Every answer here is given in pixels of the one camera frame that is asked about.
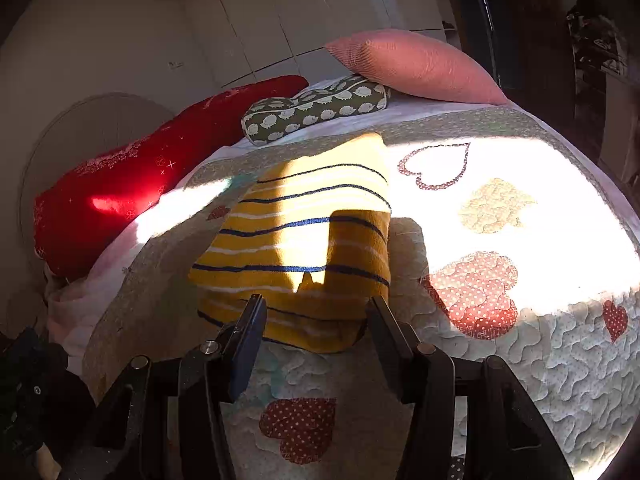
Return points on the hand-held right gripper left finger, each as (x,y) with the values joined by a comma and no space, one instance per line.
(247,345)

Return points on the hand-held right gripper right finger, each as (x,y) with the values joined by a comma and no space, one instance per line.
(387,332)

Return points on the yellow striped shirt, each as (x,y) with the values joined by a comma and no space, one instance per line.
(310,240)

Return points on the white heart patchwork quilt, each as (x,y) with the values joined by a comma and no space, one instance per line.
(525,210)

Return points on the red long pillow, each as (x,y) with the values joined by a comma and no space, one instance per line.
(130,185)

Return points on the green hedgehog print pillow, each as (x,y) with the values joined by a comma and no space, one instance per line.
(310,110)

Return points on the round white headboard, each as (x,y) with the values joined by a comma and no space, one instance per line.
(85,130)

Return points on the pink ribbed pillow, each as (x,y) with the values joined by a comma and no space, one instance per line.
(425,65)

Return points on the white glossy wardrobe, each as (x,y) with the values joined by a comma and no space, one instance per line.
(300,15)

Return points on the dark printed skateboard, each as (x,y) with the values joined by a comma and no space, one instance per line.
(595,50)

